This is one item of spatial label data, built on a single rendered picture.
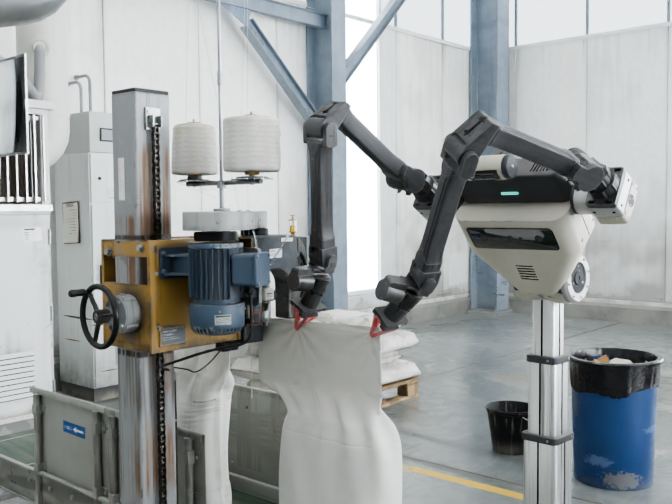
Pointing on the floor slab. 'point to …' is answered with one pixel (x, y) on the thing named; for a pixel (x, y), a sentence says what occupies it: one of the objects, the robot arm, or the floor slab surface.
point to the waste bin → (614, 417)
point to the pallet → (406, 388)
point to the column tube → (138, 426)
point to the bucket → (507, 425)
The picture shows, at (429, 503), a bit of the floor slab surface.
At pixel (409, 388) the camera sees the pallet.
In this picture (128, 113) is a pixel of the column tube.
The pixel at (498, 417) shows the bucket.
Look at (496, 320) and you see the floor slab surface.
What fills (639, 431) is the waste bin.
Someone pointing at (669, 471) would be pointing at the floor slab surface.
